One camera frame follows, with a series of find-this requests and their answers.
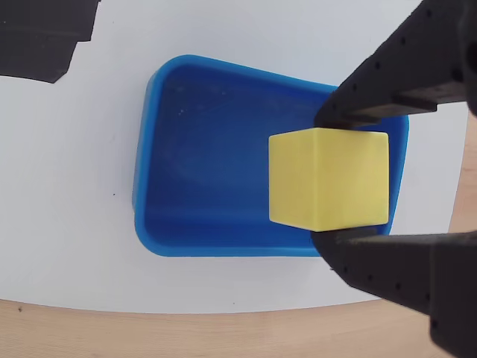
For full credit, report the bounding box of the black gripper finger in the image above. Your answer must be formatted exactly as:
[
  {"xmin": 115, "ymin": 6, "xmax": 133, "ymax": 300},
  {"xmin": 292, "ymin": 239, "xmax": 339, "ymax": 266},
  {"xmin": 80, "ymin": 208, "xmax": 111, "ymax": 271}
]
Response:
[
  {"xmin": 314, "ymin": 227, "xmax": 477, "ymax": 358},
  {"xmin": 314, "ymin": 0, "xmax": 477, "ymax": 131}
]

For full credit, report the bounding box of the yellow cube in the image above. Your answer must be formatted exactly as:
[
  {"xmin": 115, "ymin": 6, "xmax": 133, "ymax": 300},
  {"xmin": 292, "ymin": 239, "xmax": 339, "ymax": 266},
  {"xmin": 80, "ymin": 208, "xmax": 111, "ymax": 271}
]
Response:
[{"xmin": 268, "ymin": 127, "xmax": 391, "ymax": 233}]

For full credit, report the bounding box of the blue rectangular bin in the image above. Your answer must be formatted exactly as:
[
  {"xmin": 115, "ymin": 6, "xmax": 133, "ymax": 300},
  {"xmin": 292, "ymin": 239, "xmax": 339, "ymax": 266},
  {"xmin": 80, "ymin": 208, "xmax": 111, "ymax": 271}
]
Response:
[{"xmin": 131, "ymin": 54, "xmax": 411, "ymax": 259}]

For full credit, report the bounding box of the white board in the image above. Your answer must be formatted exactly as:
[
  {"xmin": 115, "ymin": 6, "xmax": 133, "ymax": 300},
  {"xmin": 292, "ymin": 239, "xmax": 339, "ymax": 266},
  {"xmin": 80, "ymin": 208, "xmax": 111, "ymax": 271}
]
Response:
[{"xmin": 0, "ymin": 0, "xmax": 469, "ymax": 315}]

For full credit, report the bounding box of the black tape patch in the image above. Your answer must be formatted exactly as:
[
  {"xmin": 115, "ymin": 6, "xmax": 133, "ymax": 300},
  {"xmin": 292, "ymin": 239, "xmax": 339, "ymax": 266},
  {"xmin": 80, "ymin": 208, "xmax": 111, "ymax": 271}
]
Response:
[{"xmin": 0, "ymin": 0, "xmax": 101, "ymax": 85}]

